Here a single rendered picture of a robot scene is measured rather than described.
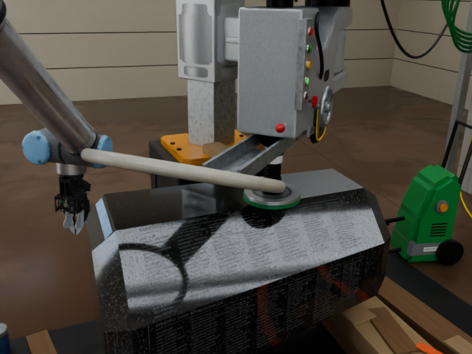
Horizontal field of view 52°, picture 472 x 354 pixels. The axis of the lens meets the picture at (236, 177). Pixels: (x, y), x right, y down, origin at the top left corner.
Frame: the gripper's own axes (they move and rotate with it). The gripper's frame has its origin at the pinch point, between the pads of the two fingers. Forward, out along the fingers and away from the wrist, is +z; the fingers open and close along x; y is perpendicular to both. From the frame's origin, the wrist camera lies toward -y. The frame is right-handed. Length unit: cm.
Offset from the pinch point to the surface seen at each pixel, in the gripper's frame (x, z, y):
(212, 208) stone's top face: 40, 0, -30
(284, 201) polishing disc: 67, -7, -27
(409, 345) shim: 125, 58, -40
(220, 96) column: 31, -30, -120
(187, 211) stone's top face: 31.6, 0.6, -26.0
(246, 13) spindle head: 49, -70, -24
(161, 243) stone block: 25.5, 7.3, -11.2
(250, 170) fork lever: 55, -26, 4
